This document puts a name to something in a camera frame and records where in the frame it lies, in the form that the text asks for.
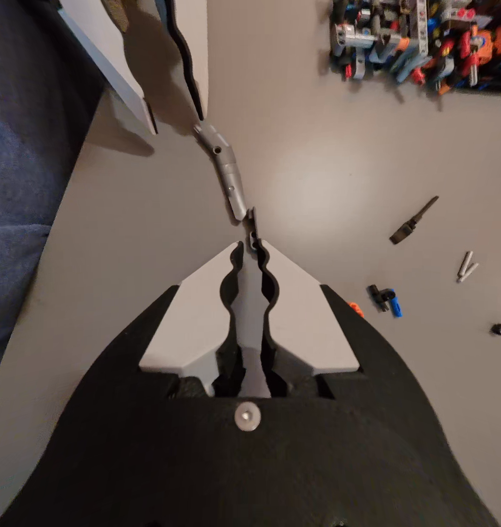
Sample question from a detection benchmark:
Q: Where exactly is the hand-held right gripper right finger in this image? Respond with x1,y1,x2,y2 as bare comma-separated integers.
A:
250,239,362,398

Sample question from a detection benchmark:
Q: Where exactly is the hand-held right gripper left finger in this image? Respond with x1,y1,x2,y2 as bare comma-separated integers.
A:
139,240,245,398

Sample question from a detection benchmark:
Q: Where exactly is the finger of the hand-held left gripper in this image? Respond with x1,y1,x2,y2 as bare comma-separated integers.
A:
167,0,211,122
57,0,159,136

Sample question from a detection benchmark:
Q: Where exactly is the black lego connector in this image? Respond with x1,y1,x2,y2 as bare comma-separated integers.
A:
247,207,262,251

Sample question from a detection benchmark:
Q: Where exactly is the grey lego bush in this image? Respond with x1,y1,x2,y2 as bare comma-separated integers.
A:
221,168,248,222

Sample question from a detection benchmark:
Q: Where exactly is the black lego axle with connector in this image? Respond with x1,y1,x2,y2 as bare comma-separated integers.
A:
389,196,439,245

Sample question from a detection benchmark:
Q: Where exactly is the partly built lego model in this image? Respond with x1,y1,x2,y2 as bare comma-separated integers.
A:
329,0,501,96

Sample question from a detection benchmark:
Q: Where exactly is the black connector with blue pin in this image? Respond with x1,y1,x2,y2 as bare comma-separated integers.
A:
367,284,403,318

